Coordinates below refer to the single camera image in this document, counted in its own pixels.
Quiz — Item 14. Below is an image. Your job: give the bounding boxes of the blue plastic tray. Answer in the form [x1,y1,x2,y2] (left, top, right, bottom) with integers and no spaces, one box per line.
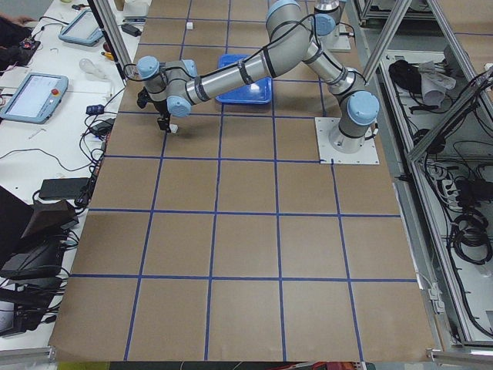
[215,54,272,105]

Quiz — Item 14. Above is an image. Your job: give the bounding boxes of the teach pendant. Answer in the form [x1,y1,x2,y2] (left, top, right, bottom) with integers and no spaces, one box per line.
[1,72,69,124]
[59,10,103,46]

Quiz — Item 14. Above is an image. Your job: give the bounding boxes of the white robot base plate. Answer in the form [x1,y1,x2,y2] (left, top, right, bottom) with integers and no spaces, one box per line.
[314,117,380,165]

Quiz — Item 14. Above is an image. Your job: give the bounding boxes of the teach pendant far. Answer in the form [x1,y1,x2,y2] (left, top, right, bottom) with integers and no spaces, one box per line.
[59,10,103,46]

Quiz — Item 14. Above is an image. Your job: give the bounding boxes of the teach pendant near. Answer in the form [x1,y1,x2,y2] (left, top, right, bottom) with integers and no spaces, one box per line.
[1,72,69,124]

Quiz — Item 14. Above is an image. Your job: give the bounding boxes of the black power adapter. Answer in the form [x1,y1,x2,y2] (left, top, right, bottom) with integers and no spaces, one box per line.
[39,177,89,200]

